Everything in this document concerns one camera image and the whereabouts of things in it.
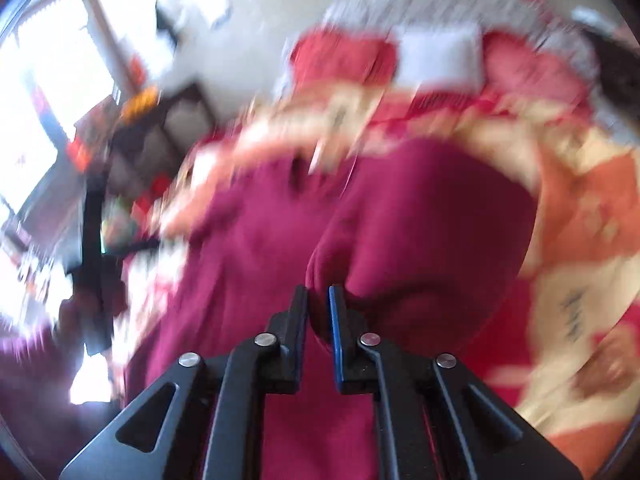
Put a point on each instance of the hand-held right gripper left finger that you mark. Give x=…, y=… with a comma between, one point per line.
x=296, y=350

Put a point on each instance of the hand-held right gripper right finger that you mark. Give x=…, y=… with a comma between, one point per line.
x=336, y=345

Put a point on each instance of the maroon garment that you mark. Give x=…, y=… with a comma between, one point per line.
x=400, y=210

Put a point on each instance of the dark shelf unit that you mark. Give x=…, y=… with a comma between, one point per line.
x=150, y=150

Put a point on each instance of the bright window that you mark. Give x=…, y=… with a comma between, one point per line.
x=55, y=60

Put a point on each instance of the red pillow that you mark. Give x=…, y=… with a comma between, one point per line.
x=535, y=72
x=340, y=57

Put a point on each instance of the orange printed blanket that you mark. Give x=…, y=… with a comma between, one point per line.
x=600, y=200

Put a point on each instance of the white pillow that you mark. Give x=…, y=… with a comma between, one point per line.
x=440, y=55

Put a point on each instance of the dark wooden headboard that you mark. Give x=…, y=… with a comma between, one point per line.
x=620, y=75

